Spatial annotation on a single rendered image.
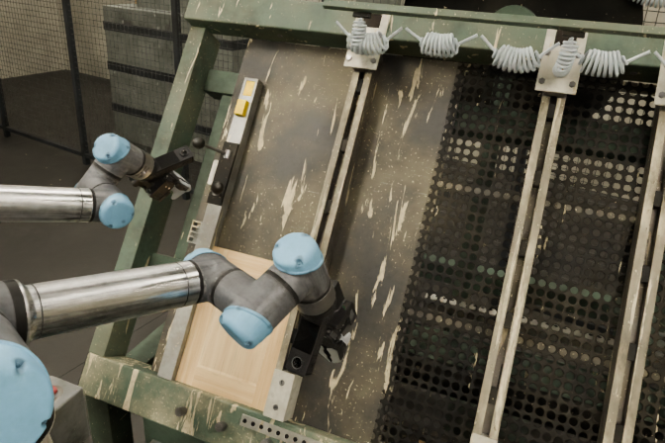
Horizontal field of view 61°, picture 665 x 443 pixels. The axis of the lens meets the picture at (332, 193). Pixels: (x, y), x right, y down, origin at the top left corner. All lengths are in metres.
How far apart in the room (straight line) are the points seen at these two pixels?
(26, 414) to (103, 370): 1.22
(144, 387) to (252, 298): 0.98
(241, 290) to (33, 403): 0.35
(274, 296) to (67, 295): 0.29
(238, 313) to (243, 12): 1.21
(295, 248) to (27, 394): 0.42
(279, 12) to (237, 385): 1.12
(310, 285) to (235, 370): 0.84
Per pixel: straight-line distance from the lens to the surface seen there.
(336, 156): 1.63
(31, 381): 0.69
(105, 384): 1.92
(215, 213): 1.77
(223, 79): 2.00
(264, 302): 0.89
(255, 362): 1.70
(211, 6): 1.97
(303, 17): 1.81
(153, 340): 2.15
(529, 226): 1.55
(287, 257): 0.90
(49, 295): 0.86
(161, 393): 1.81
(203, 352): 1.77
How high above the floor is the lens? 2.07
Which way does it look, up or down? 23 degrees down
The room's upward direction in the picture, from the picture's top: 3 degrees clockwise
